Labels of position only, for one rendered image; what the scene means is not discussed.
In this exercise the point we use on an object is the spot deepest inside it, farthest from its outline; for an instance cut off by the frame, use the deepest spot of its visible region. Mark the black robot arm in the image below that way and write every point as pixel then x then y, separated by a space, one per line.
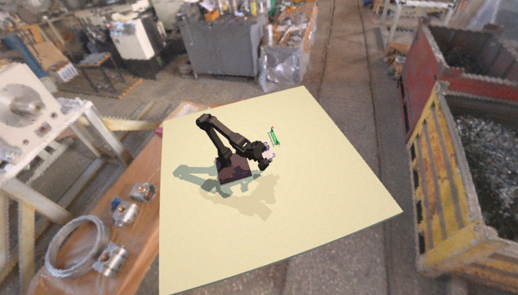
pixel 209 122

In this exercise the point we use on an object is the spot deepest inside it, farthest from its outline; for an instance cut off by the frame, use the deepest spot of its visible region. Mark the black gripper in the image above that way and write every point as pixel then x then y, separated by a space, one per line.
pixel 264 163

